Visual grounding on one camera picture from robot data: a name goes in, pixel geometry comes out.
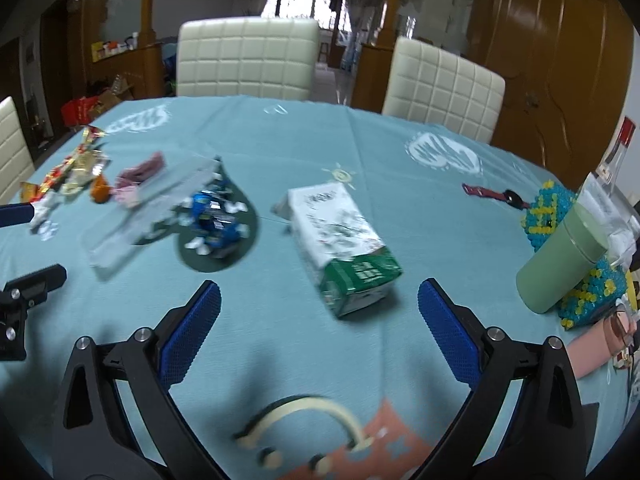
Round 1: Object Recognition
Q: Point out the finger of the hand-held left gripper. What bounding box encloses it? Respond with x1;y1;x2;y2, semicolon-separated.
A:
0;263;67;362
0;202;36;229

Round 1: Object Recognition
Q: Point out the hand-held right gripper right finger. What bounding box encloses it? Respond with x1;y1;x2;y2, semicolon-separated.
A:
417;277;586;480

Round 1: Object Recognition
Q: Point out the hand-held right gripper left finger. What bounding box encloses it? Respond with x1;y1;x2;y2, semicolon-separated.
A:
50;280;223;480

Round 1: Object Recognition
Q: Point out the red gold foil wrapper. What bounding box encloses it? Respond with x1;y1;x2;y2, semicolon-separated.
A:
20;126;108;202

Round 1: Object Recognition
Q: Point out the pink paper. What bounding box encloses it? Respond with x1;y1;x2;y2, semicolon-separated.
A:
112;151;166;206

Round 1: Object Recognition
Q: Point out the green white milk carton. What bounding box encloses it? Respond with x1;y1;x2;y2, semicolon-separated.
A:
272;182;403;318

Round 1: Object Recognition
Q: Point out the small white crumpled tissue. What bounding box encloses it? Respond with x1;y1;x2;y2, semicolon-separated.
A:
30;200;66;241

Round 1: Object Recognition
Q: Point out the white quilted chair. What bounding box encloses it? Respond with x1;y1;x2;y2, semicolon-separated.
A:
382;36;506;145
0;96;36;193
176;16;321;102

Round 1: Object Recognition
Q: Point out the orange peel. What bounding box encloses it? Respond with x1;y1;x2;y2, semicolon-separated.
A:
90;174;112;203

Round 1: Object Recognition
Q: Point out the clear plastic blister pack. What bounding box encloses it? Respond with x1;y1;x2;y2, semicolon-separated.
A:
82;157;223;281

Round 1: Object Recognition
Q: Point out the blue foil wrapper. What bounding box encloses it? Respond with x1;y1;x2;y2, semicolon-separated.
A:
182;187;251;258

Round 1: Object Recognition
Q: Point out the red bag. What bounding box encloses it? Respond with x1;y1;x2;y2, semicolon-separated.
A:
61;97;108;128

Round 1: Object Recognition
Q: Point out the light green thermos cup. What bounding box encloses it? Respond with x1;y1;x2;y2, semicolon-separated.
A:
516;199;611;315

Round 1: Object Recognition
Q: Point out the pink cup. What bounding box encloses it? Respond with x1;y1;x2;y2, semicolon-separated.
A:
570;310;638;380

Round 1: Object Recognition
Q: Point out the pile of cardboard boxes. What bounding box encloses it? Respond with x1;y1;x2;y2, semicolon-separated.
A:
87;74;136;111

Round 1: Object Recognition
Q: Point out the light blue printed tablecloth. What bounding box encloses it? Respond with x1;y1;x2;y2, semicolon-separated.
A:
0;94;636;480

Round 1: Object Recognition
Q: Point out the wooden partition counter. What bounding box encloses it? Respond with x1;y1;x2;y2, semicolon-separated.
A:
90;42;166;103

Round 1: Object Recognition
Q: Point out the clear plastic bag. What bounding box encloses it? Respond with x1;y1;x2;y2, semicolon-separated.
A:
580;172;640;261

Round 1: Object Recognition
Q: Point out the glass bottle with red cap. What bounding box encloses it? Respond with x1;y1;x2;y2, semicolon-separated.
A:
597;116;640;196

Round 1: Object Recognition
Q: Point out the wooden door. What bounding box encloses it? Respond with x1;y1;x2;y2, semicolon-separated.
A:
470;0;631;181

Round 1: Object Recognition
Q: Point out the barred window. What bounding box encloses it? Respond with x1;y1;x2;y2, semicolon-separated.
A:
262;0;351;31

